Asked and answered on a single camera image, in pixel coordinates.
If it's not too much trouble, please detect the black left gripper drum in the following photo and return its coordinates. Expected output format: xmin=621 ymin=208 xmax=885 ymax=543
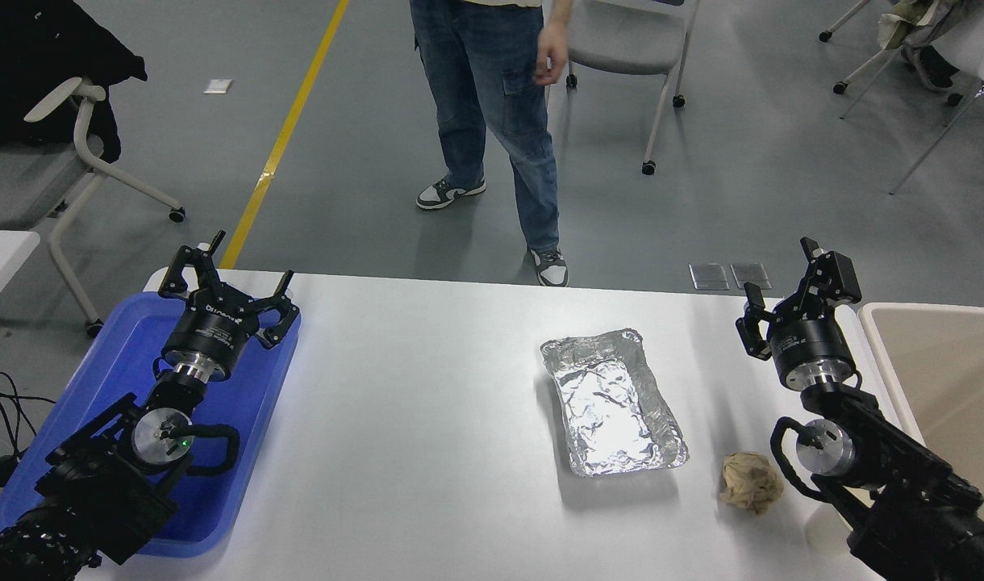
xmin=162 ymin=299 xmax=260 ymax=381

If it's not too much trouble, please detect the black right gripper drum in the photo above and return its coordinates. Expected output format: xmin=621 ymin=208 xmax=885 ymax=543
xmin=769 ymin=310 xmax=857 ymax=381

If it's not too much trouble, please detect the person's left hand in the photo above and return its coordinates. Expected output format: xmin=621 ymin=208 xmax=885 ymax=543
xmin=533 ymin=22 xmax=572 ymax=88

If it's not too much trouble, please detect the metal floor plate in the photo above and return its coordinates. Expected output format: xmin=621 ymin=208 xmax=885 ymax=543
xmin=689 ymin=263 xmax=730 ymax=291
xmin=731 ymin=262 xmax=773 ymax=291

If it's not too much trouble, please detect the blue plastic tray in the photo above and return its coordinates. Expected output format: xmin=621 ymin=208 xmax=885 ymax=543
xmin=0 ymin=290 xmax=302 ymax=559

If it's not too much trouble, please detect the large pale bin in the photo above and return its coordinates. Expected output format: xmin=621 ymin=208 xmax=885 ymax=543
xmin=857 ymin=303 xmax=984 ymax=525

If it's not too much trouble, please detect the crumpled tan paper ball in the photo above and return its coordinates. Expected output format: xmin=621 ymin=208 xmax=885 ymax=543
xmin=719 ymin=451 xmax=785 ymax=516

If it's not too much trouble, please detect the silver foil tray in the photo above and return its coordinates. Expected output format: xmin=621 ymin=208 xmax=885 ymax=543
xmin=540 ymin=328 xmax=690 ymax=478

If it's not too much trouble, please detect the person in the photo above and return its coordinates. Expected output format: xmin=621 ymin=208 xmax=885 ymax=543
xmin=409 ymin=0 xmax=575 ymax=288
xmin=878 ymin=0 xmax=984 ymax=93

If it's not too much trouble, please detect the white chair leg with castor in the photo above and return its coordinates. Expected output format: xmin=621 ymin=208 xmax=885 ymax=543
xmin=819 ymin=0 xmax=874 ymax=43

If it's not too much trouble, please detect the black garment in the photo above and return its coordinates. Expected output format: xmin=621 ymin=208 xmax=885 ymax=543
xmin=0 ymin=0 xmax=148 ymax=163

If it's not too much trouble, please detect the grey seat chair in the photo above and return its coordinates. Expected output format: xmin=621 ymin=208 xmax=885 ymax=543
xmin=544 ymin=0 xmax=701 ymax=176

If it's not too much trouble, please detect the white frame office chair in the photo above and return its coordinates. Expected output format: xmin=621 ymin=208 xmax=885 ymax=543
xmin=0 ymin=77 xmax=187 ymax=338

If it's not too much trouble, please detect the black cable bundle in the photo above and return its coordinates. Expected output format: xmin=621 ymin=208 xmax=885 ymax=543
xmin=0 ymin=369 xmax=57 ymax=505

